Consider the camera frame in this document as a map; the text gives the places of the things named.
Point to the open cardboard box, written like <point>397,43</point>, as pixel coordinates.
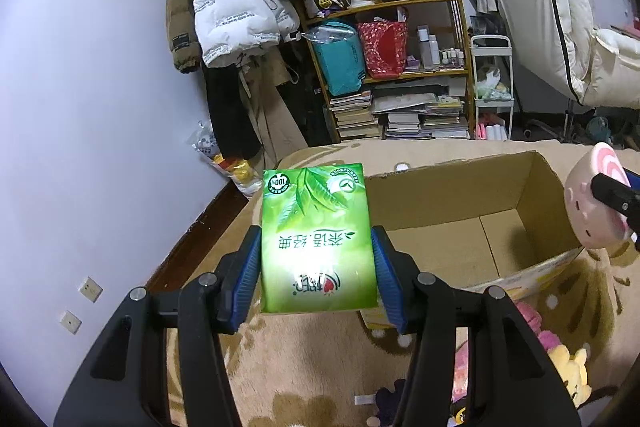
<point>495,220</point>

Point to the wall socket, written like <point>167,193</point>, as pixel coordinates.
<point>90,289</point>
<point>70,322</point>

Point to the pink swirl plush toy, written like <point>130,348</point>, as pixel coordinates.
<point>595,225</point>

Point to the plastic bag of snacks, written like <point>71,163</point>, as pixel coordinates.
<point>237,170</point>

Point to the stack of books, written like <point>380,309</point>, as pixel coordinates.
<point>425,108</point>

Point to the wooden bookshelf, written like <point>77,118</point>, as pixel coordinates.
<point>438,41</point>

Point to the green tissue pack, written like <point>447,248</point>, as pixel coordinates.
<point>317,251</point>

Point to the white metal trolley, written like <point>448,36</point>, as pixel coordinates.
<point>493,87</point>

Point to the white puffer jacket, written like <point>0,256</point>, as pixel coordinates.
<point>231,31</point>

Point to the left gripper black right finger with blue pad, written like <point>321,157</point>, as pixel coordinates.
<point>511,380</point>

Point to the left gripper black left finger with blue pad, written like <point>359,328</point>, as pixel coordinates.
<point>123,380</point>

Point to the red gift bag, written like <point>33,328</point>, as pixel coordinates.
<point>384,46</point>

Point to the black trousers hanging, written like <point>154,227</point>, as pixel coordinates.
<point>235,134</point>

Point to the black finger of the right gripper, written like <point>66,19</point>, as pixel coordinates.
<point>621,198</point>

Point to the dark purple haired plush doll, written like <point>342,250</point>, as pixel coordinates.
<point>387,403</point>

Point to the magenta plush toy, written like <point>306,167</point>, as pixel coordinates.
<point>548,339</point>

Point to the upper wall socket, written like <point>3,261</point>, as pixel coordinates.
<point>90,289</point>

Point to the teal storage bag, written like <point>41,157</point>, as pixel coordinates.
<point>339,54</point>

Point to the lower wall socket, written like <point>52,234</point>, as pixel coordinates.
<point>70,322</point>

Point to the yellow plush toy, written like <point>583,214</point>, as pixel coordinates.
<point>573,372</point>

